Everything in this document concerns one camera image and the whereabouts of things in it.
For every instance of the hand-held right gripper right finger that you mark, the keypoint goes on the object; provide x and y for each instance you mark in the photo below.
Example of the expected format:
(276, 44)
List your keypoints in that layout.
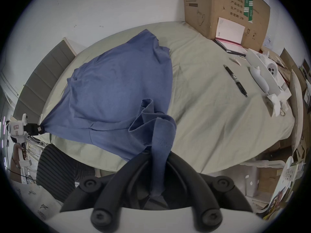
(206, 193)

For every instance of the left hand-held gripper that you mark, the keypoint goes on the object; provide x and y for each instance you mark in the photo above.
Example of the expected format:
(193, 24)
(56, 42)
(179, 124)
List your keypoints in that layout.
(17, 129)

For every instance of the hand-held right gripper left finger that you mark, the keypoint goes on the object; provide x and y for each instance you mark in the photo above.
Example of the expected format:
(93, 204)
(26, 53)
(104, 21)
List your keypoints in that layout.
(107, 193)

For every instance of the blue shirt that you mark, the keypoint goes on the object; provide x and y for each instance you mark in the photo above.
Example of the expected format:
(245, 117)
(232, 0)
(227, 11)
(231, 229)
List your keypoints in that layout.
(114, 81)

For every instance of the person's left forearm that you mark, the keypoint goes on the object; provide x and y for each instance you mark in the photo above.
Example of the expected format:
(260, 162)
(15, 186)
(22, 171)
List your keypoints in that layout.
(15, 171)

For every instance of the person's left hand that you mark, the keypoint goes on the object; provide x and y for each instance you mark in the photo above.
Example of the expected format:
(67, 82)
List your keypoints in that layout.
(19, 152)

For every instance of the grey padded headboard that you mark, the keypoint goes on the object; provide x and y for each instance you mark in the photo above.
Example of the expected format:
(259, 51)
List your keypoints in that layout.
(41, 81)

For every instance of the black marker pen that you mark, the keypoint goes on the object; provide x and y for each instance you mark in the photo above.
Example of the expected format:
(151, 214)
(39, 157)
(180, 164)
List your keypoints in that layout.
(235, 80)

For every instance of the small white paper scrap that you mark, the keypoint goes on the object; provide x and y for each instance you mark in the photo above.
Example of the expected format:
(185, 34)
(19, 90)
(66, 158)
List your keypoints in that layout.
(236, 60)

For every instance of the white open booklet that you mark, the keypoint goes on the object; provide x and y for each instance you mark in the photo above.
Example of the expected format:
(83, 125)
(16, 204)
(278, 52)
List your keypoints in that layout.
(230, 30)

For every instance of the large brown cardboard carton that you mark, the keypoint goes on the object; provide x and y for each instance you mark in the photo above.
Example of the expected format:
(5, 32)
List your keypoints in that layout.
(218, 6)

